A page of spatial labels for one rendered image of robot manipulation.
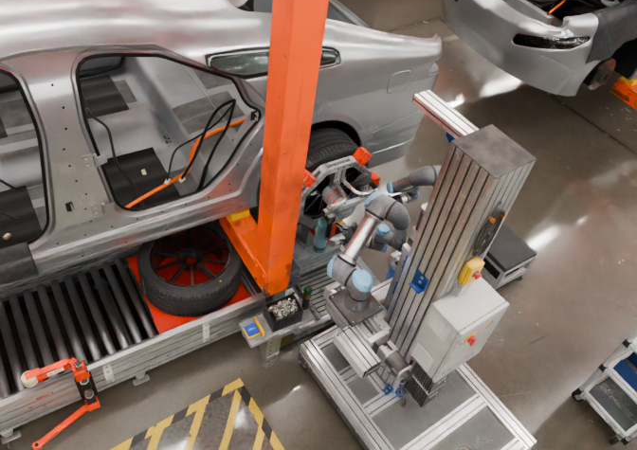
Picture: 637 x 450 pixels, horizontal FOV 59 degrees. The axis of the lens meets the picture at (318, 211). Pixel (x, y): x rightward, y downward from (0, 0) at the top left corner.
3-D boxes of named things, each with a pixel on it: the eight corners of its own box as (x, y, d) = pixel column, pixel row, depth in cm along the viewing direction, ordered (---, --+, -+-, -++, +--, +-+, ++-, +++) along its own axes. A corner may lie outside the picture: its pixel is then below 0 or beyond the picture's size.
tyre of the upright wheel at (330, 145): (312, 112, 349) (247, 190, 367) (332, 135, 336) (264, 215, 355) (367, 144, 401) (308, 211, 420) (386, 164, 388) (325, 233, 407)
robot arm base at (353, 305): (374, 306, 316) (378, 296, 309) (354, 317, 309) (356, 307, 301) (358, 286, 323) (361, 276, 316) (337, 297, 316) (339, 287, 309)
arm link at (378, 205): (343, 288, 301) (396, 200, 298) (320, 273, 306) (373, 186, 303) (349, 288, 312) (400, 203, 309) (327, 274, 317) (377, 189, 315)
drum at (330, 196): (336, 194, 379) (339, 179, 368) (354, 216, 367) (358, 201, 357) (318, 201, 372) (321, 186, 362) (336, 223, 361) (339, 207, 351)
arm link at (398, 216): (416, 208, 297) (412, 244, 341) (398, 198, 301) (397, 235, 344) (405, 225, 293) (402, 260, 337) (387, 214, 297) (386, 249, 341)
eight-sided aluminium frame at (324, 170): (356, 207, 402) (371, 148, 363) (362, 213, 398) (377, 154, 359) (289, 231, 378) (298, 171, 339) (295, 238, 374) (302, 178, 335)
